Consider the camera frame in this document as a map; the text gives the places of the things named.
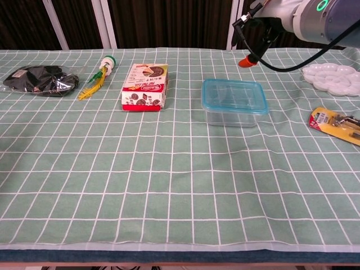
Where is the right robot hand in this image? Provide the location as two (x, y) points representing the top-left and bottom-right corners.
(232, 0), (304, 69)

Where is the blue container lid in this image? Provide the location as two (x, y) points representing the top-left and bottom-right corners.
(201, 78), (269, 115)

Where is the clear plastic container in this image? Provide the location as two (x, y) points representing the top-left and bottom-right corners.
(202, 106), (267, 128)

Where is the dark blue denim fabric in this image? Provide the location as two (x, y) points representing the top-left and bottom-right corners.
(0, 249), (360, 264)

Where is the white flower paint palette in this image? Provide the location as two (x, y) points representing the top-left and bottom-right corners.
(301, 62), (360, 97)

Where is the black curtain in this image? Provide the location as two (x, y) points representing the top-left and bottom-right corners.
(0, 0), (360, 51)

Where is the razor in yellow blister pack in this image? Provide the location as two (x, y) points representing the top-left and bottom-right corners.
(308, 106), (360, 146)

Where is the red white biscuit box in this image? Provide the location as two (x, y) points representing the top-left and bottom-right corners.
(121, 63), (169, 113)

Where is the green yellow feather toy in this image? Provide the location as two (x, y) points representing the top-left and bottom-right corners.
(78, 55), (117, 101)

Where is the green checked tablecloth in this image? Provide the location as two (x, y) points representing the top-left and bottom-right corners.
(0, 42), (360, 253)

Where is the black item in plastic bag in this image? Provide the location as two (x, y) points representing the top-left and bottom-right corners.
(0, 65), (80, 97)

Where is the white aluminium frame post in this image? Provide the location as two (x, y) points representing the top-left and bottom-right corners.
(90, 0), (118, 49)
(42, 0), (70, 51)
(226, 0), (245, 51)

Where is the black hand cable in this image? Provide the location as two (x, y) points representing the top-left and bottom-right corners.
(232, 0), (360, 73)

